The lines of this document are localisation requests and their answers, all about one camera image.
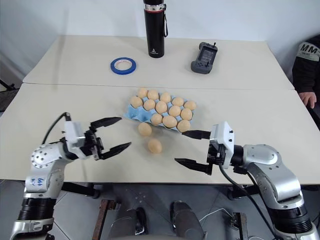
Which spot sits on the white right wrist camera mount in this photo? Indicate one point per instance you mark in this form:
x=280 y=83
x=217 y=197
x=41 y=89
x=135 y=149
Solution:
x=223 y=135

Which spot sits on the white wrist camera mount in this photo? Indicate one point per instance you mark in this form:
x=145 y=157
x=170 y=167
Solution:
x=73 y=135
x=223 y=135

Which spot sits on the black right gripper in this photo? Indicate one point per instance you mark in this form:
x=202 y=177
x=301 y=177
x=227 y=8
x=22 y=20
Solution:
x=215 y=153

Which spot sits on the blue tape roll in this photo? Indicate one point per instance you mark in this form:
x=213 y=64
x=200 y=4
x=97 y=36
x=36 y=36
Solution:
x=115 y=68

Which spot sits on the black table leg frame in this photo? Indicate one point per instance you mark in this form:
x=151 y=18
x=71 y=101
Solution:
x=80 y=190
x=243 y=191

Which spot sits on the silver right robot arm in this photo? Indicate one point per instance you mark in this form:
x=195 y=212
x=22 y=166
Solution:
x=265 y=155

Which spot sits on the tan egg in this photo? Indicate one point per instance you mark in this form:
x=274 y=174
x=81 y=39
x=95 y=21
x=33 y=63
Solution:
x=136 y=102
x=186 y=113
x=169 y=121
x=143 y=92
x=183 y=125
x=161 y=106
x=144 y=129
x=149 y=104
x=190 y=105
x=153 y=94
x=165 y=97
x=156 y=119
x=154 y=146
x=174 y=111
x=177 y=101

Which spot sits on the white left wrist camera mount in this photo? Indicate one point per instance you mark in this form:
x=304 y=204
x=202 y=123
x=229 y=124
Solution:
x=73 y=135

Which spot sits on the dark rounded shape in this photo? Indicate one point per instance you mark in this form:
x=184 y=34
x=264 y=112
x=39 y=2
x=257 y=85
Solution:
x=138 y=221
x=185 y=220

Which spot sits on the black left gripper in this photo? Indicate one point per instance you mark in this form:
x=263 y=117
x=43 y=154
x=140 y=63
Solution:
x=93 y=146

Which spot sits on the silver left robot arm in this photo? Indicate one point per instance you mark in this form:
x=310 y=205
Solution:
x=42 y=155

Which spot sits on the person's bare hand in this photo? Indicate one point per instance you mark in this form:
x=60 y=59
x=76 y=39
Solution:
x=308 y=98

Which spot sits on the black stand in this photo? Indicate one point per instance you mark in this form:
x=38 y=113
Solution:
x=7 y=96

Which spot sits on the rusty metal bar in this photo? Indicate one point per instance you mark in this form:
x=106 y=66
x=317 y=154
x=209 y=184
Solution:
x=240 y=227
x=101 y=220

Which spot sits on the blue egg carton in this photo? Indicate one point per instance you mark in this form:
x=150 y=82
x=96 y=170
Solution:
x=136 y=113

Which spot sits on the person in black sleeve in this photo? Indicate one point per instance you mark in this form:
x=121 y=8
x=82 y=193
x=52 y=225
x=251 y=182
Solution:
x=305 y=70

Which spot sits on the grey handheld controller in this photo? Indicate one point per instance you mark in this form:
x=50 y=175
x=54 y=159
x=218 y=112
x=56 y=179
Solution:
x=200 y=67

